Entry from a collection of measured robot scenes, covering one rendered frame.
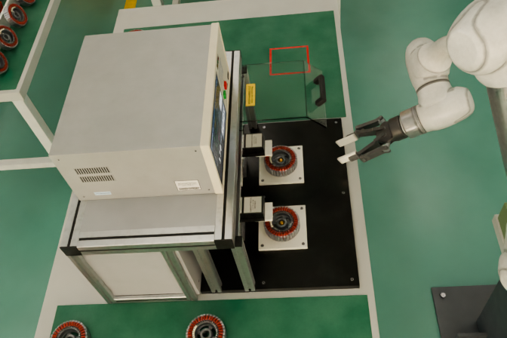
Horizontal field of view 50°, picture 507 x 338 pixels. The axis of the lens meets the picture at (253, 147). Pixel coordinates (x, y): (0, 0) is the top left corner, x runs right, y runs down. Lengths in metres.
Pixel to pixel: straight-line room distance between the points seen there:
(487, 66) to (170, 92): 0.74
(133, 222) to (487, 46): 0.92
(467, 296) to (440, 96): 1.09
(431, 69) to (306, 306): 0.78
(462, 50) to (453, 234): 1.63
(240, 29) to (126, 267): 1.25
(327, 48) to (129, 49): 0.98
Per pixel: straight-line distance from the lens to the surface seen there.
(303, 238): 1.71
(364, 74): 3.23
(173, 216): 1.42
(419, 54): 1.71
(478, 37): 1.10
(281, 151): 1.86
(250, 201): 1.63
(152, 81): 1.44
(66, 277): 1.88
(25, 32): 2.81
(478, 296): 2.53
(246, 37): 2.38
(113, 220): 1.46
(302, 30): 2.37
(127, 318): 1.74
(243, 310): 1.66
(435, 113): 1.68
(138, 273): 1.59
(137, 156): 1.32
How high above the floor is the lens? 2.29
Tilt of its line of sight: 52 degrees down
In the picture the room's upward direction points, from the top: 11 degrees counter-clockwise
